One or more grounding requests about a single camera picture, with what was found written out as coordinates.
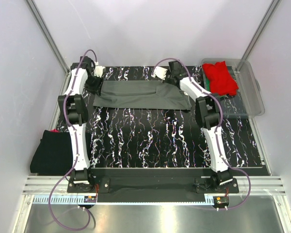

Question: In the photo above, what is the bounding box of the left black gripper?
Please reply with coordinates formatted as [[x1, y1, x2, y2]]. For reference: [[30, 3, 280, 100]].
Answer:
[[84, 73, 104, 96]]

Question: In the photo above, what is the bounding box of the grey t shirt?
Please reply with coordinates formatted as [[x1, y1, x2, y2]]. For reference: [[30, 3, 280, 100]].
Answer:
[[93, 81, 192, 111]]

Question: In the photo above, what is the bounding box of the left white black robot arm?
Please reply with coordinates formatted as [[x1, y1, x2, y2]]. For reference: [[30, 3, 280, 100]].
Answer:
[[58, 55, 105, 193]]

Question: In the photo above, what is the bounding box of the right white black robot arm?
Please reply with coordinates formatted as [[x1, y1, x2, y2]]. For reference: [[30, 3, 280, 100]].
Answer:
[[162, 59, 233, 193]]

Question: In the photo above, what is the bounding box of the green t shirt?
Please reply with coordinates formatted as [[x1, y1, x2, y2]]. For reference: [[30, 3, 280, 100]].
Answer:
[[204, 77, 225, 98]]

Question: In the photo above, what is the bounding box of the red t shirt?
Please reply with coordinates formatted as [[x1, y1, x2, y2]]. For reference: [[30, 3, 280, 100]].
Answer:
[[202, 61, 239, 96]]

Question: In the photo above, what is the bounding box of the black marble pattern mat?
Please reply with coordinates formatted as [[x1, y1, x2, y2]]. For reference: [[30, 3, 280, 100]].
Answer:
[[55, 66, 269, 176]]

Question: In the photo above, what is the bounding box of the clear plastic bin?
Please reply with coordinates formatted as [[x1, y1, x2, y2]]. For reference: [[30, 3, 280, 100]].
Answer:
[[202, 58, 265, 118]]

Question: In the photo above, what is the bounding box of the black folded t shirt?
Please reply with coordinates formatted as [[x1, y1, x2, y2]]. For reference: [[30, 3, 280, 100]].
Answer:
[[30, 130, 74, 176]]

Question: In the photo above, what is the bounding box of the left small connector board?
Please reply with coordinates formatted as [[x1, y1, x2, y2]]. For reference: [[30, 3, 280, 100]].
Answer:
[[84, 196, 97, 203]]

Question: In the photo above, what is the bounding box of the small connector board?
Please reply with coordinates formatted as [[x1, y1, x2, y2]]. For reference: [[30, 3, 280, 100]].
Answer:
[[214, 196, 229, 210], [84, 196, 97, 203]]

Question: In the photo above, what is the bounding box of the right small connector board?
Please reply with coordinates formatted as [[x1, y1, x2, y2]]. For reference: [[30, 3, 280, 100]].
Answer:
[[214, 196, 229, 210]]

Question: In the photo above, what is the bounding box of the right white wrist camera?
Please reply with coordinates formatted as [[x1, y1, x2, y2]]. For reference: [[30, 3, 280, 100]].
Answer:
[[151, 67, 169, 80]]

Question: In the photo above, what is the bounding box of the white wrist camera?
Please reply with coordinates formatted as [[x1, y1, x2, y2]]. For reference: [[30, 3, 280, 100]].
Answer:
[[151, 67, 169, 80], [94, 66, 106, 78]]

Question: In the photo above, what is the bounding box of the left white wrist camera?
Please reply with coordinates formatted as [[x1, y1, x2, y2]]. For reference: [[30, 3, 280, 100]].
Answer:
[[94, 66, 106, 78]]

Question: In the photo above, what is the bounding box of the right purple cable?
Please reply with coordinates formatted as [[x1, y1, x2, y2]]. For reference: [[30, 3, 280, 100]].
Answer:
[[154, 57, 252, 211]]

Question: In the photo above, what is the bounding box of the purple cable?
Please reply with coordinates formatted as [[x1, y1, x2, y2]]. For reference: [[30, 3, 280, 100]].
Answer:
[[154, 57, 252, 211], [48, 49, 99, 230]]

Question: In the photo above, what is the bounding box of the left aluminium frame post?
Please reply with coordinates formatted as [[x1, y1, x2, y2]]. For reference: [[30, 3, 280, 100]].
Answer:
[[24, 0, 69, 74]]

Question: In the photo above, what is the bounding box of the aluminium frame post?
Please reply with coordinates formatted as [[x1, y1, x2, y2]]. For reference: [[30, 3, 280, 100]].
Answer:
[[24, 0, 69, 74], [241, 0, 282, 60]]

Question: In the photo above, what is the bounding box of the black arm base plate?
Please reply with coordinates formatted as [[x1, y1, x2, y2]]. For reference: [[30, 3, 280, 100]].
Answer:
[[67, 168, 239, 204]]

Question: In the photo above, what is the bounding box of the front aluminium rail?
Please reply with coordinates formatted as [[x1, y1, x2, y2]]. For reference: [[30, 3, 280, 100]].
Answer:
[[23, 176, 286, 196]]

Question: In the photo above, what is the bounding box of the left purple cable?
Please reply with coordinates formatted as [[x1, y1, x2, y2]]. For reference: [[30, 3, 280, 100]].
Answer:
[[48, 49, 99, 230]]

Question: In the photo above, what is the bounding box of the left white cable duct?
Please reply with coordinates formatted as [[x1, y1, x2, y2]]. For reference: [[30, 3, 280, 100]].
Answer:
[[33, 195, 95, 205]]

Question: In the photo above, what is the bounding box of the white cable duct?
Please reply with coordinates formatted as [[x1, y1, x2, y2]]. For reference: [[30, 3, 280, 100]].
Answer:
[[204, 194, 215, 205], [33, 195, 95, 205]]

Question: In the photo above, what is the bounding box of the right aluminium frame post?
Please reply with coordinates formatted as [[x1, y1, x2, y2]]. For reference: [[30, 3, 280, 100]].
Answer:
[[241, 0, 282, 60]]

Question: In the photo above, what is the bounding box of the right white cable duct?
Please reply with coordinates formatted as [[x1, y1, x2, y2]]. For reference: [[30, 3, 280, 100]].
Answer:
[[204, 194, 215, 205]]

